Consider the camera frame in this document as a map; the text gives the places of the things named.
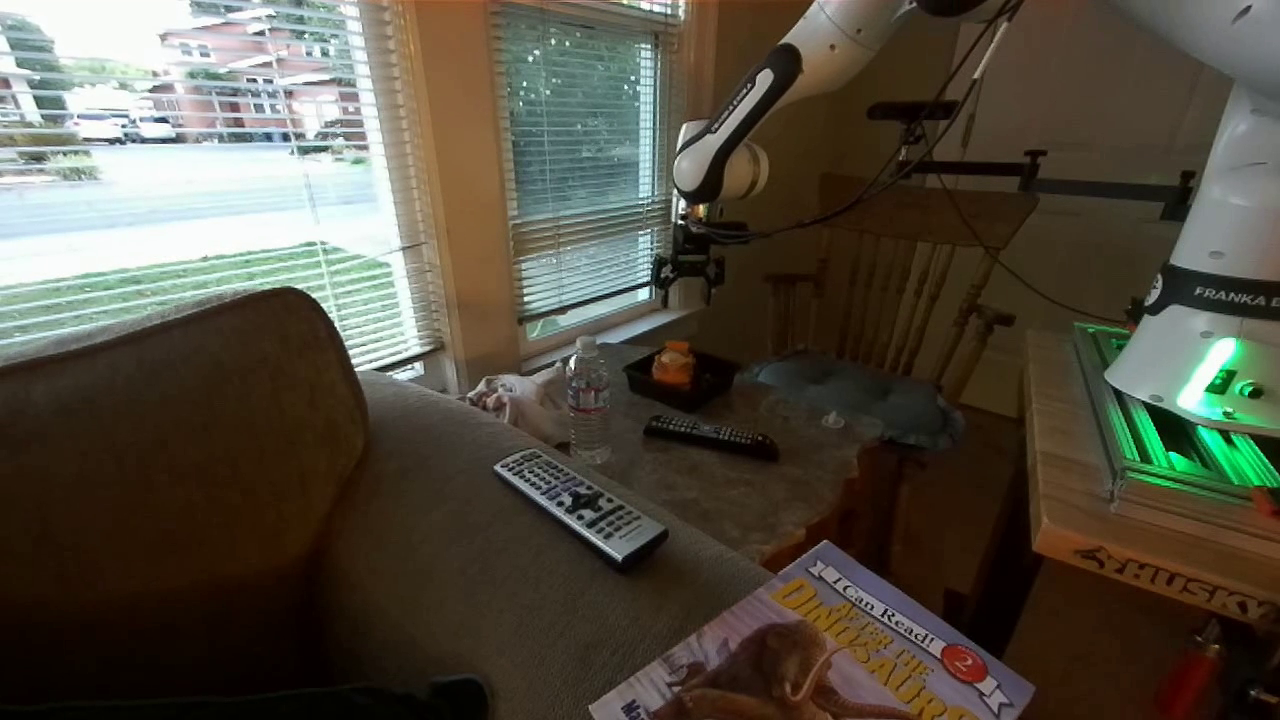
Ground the brown couch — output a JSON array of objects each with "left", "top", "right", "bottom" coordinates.
[{"left": 0, "top": 287, "right": 762, "bottom": 720}]

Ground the camera on black mount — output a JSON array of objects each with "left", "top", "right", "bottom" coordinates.
[{"left": 867, "top": 100, "right": 1194, "bottom": 220}]

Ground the wooden crate robot stand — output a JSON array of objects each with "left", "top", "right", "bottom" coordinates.
[{"left": 1023, "top": 325, "right": 1280, "bottom": 628}]

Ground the dog cover magazine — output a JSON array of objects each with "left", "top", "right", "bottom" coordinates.
[{"left": 588, "top": 539, "right": 1034, "bottom": 720}]

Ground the white knitted cloth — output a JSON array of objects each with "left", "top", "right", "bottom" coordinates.
[{"left": 464, "top": 373, "right": 560, "bottom": 429}]

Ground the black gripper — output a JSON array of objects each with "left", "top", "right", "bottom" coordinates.
[{"left": 650, "top": 220, "right": 747, "bottom": 308}]

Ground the black remote control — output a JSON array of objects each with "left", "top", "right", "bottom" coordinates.
[{"left": 642, "top": 415, "right": 780, "bottom": 460}]

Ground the silver remote control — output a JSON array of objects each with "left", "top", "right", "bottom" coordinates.
[{"left": 490, "top": 449, "right": 668, "bottom": 570}]

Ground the wooden rocking chair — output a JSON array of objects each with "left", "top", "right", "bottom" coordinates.
[{"left": 762, "top": 176, "right": 1034, "bottom": 398}]

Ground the black square tray box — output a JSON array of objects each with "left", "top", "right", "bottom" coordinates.
[{"left": 624, "top": 347, "right": 737, "bottom": 413}]

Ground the clear plastic water bottle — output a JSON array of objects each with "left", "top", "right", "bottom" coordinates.
[{"left": 563, "top": 334, "right": 612, "bottom": 463}]

